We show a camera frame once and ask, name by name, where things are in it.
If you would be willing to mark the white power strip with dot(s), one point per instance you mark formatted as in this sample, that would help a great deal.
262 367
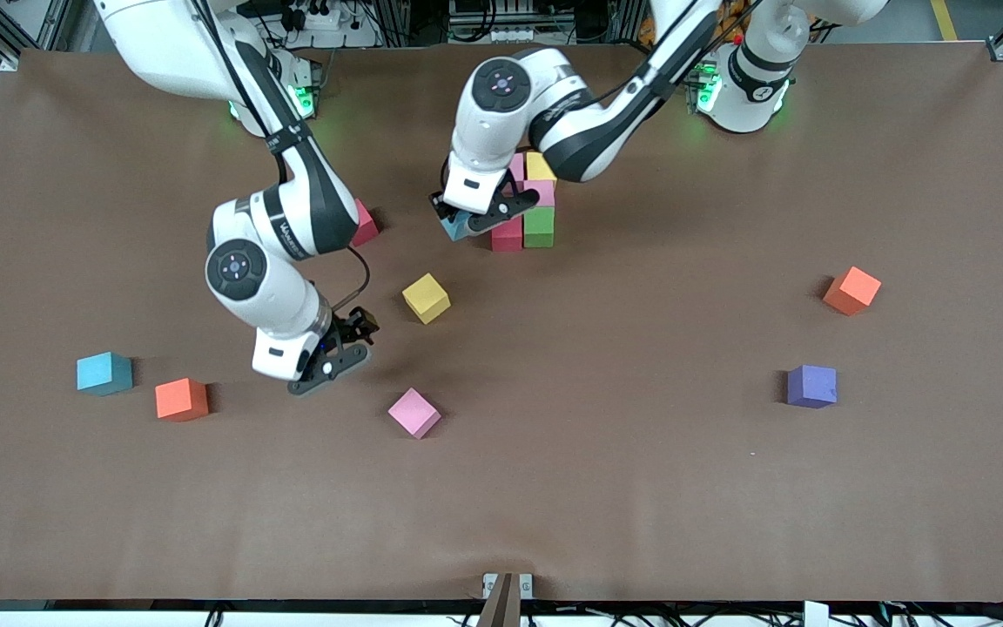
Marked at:
512 35
327 19

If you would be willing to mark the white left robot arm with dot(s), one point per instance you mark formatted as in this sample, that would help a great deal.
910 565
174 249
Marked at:
484 131

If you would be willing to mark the purple foam cube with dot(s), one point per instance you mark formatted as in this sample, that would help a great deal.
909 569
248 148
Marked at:
811 386

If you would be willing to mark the red foam cube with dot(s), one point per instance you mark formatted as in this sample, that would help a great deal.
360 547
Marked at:
366 228
508 239

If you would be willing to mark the green foam cube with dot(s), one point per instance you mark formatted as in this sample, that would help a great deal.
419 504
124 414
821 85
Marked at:
540 228

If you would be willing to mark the metal clamp bracket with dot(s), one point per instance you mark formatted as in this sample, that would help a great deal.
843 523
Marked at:
526 585

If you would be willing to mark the light blue foam cube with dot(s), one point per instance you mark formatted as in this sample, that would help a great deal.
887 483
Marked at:
458 228
104 373

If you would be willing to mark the brown table cover sheet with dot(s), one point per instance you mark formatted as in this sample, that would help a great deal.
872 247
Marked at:
554 488

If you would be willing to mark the small white box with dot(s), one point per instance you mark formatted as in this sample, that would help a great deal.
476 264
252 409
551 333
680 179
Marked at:
815 615

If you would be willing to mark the yellow foam cube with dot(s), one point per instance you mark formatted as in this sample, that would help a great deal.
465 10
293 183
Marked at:
541 165
426 298

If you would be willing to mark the orange foam cube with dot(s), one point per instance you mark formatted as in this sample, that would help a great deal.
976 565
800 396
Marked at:
181 400
851 291

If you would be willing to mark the pink foam cube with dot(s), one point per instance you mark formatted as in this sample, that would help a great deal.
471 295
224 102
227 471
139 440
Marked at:
516 165
545 193
414 413

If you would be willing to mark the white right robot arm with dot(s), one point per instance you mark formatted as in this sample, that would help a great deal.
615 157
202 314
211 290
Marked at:
171 43

